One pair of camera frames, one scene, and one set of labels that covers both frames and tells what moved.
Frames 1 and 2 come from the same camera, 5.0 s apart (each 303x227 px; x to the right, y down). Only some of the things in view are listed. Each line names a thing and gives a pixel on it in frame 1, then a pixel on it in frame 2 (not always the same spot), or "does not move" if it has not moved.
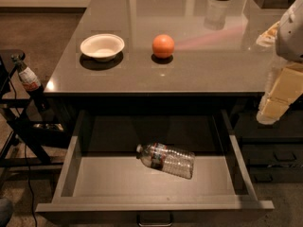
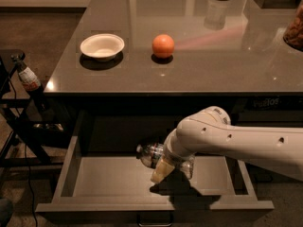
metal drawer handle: [154, 219] does not move
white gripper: [291, 37] -> [169, 155]
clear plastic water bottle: [167, 158] does not move
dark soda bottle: [31, 83] does not move
